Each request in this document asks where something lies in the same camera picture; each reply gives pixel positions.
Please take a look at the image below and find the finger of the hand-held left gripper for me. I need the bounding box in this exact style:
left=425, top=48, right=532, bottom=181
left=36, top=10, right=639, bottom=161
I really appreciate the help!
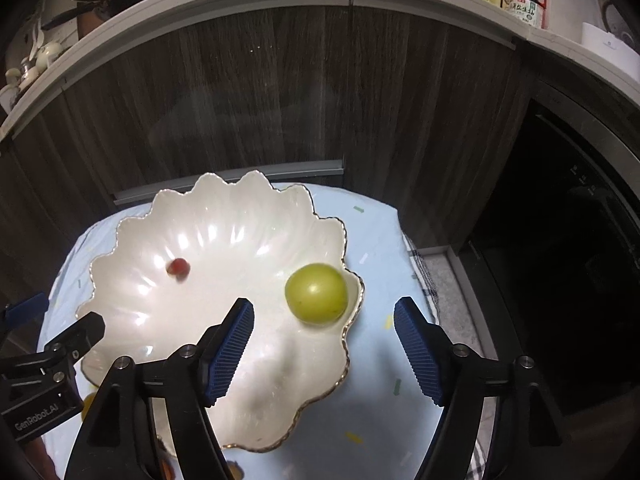
left=42, top=311, right=107, bottom=362
left=0, top=292, right=48, bottom=328

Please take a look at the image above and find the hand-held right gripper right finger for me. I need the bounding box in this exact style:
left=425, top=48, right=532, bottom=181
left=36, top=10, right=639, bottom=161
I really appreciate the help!
left=393, top=296, right=571, bottom=480

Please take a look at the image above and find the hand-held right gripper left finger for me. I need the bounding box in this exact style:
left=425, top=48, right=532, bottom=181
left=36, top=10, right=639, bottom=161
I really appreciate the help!
left=62, top=297, right=256, bottom=480

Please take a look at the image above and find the white scalloped ceramic bowl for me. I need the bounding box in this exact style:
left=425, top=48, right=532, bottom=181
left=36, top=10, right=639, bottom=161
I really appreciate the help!
left=75, top=170, right=366, bottom=453

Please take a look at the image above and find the green apple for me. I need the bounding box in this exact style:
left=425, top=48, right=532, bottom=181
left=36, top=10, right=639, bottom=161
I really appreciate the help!
left=284, top=262, right=349, bottom=325

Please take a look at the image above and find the checked dish cloth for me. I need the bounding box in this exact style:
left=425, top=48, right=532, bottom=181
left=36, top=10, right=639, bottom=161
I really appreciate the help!
left=402, top=232, right=488, bottom=480

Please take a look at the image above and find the light blue printed tablecloth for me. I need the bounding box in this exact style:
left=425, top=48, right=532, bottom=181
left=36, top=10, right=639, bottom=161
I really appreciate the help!
left=37, top=182, right=483, bottom=480

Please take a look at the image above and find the black built-in oven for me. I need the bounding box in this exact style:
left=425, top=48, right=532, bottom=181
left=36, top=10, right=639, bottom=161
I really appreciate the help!
left=465, top=95, right=640, bottom=411

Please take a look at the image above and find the dark wood kitchen cabinet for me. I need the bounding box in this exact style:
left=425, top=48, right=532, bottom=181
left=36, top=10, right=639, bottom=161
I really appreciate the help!
left=0, top=2, right=531, bottom=311

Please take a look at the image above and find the white teapot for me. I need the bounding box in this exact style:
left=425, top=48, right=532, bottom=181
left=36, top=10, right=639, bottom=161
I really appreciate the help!
left=30, top=42, right=63, bottom=68

